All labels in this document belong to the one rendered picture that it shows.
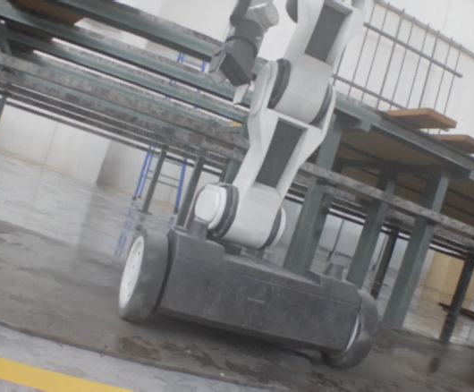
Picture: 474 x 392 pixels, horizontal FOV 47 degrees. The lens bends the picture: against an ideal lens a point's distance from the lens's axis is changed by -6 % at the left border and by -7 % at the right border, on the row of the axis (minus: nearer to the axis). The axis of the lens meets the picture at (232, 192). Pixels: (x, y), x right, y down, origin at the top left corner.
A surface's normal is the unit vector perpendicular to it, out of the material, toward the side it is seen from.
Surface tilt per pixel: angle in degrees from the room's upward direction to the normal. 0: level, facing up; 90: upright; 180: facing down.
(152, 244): 37
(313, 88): 95
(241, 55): 70
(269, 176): 111
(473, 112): 89
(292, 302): 90
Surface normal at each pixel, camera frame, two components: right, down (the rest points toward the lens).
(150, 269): 0.35, -0.21
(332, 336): 0.30, 0.08
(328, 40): 0.18, 0.38
